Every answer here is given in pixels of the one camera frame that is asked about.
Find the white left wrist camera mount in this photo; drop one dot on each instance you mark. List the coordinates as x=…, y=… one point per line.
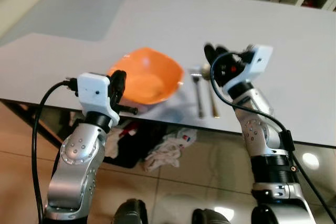
x=93, y=88

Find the white cloth with red print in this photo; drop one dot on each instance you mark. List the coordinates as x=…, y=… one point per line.
x=170, y=148

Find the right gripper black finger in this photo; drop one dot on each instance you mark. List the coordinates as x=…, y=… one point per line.
x=220, y=53
x=209, y=54

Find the orange plastic bowl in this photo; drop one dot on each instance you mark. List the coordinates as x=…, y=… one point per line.
x=149, y=77

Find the black right robot foot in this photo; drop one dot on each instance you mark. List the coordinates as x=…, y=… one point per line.
x=210, y=217

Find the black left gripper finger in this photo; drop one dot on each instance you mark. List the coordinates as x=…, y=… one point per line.
x=118, y=82

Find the dark table frame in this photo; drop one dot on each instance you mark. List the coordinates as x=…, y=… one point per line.
x=31, y=119

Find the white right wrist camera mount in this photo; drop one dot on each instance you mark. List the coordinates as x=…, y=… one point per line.
x=257, y=59

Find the beige crumpled cloth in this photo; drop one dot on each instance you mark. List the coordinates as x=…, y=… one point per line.
x=113, y=142

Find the black left robot foot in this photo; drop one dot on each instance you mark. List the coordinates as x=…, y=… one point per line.
x=130, y=213

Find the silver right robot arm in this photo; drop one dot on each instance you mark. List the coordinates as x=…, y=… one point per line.
x=268, y=150

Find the silver metal fork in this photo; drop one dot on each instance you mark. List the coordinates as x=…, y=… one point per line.
x=198, y=95

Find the black bag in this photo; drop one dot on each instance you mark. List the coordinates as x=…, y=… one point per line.
x=134, y=150

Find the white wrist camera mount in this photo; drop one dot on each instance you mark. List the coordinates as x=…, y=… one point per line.
x=257, y=59
x=93, y=88

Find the black robot foot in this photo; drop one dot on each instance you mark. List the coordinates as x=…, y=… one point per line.
x=130, y=213
x=210, y=217

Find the gold metal spoon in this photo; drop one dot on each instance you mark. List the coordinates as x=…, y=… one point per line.
x=212, y=100

